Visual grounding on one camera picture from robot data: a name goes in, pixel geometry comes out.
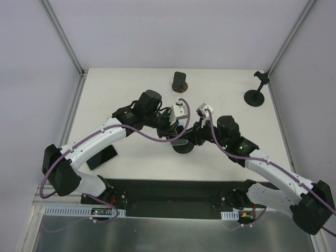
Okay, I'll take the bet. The light blue case phone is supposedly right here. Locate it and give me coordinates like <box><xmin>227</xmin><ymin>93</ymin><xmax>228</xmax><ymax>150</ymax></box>
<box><xmin>170</xmin><ymin>124</ymin><xmax>190</xmax><ymax>146</ymax></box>

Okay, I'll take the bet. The black round base phone stand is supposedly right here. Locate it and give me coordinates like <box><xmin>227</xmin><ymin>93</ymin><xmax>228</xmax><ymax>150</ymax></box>
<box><xmin>171</xmin><ymin>137</ymin><xmax>195</xmax><ymax>154</ymax></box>

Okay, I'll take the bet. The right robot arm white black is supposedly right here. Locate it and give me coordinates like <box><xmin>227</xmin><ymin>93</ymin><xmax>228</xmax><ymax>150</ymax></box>
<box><xmin>183</xmin><ymin>115</ymin><xmax>335</xmax><ymax>235</ymax></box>

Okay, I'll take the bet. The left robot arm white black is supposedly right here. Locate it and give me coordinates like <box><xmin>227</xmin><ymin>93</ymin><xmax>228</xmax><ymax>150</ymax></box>
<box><xmin>39</xmin><ymin>90</ymin><xmax>190</xmax><ymax>204</ymax></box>

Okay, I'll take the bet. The black stand with brown base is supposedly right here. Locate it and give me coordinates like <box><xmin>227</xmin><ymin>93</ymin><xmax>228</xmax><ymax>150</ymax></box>
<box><xmin>172</xmin><ymin>71</ymin><xmax>188</xmax><ymax>93</ymax></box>

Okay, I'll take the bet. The green case phone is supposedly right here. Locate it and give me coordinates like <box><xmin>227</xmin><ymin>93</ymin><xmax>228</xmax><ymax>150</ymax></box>
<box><xmin>86</xmin><ymin>145</ymin><xmax>118</xmax><ymax>171</ymax></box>

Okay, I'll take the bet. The black tall corner phone stand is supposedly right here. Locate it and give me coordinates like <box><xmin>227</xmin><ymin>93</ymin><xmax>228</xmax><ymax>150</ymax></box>
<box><xmin>244</xmin><ymin>71</ymin><xmax>270</xmax><ymax>107</ymax></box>

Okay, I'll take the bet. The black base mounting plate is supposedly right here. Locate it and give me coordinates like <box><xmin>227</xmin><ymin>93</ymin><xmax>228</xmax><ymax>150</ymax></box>
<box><xmin>80</xmin><ymin>177</ymin><xmax>266</xmax><ymax>220</ymax></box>

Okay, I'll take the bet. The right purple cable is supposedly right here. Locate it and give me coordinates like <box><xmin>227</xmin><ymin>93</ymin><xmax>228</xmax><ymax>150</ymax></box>
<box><xmin>206</xmin><ymin>110</ymin><xmax>336</xmax><ymax>234</ymax></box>

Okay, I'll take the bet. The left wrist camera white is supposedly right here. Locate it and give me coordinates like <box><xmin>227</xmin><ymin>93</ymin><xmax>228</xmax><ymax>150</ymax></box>
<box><xmin>169</xmin><ymin>99</ymin><xmax>188</xmax><ymax>125</ymax></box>

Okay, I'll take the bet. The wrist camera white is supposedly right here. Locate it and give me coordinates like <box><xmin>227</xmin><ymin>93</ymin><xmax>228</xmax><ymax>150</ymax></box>
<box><xmin>196</xmin><ymin>103</ymin><xmax>213</xmax><ymax>128</ymax></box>
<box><xmin>169</xmin><ymin>99</ymin><xmax>188</xmax><ymax>125</ymax></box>

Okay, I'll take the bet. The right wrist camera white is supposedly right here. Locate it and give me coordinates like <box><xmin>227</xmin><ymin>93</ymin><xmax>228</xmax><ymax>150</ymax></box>
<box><xmin>196</xmin><ymin>103</ymin><xmax>213</xmax><ymax>128</ymax></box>

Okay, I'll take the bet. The right white cable duct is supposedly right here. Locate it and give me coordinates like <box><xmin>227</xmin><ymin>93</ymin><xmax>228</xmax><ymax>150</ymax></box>
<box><xmin>220</xmin><ymin>211</ymin><xmax>239</xmax><ymax>221</ymax></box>

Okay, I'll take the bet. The white cable duct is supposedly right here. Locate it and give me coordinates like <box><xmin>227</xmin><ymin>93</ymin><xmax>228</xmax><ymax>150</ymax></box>
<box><xmin>220</xmin><ymin>211</ymin><xmax>239</xmax><ymax>221</ymax></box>
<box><xmin>44</xmin><ymin>206</ymin><xmax>126</xmax><ymax>218</ymax></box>

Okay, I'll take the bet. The left white cable duct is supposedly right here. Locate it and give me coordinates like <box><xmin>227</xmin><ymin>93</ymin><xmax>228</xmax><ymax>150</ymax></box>
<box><xmin>44</xmin><ymin>206</ymin><xmax>126</xmax><ymax>218</ymax></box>

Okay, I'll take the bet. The left aluminium frame post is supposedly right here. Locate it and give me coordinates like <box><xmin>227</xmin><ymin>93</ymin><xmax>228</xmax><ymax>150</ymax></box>
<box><xmin>39</xmin><ymin>0</ymin><xmax>85</xmax><ymax>77</ymax></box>

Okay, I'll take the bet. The aluminium frame post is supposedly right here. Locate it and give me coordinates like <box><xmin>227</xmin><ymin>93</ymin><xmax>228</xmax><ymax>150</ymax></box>
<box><xmin>266</xmin><ymin>0</ymin><xmax>319</xmax><ymax>77</ymax></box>
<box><xmin>39</xmin><ymin>0</ymin><xmax>85</xmax><ymax>77</ymax></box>

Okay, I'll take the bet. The right aluminium frame post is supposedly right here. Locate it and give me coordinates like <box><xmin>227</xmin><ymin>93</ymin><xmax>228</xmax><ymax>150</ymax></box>
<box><xmin>266</xmin><ymin>0</ymin><xmax>319</xmax><ymax>77</ymax></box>

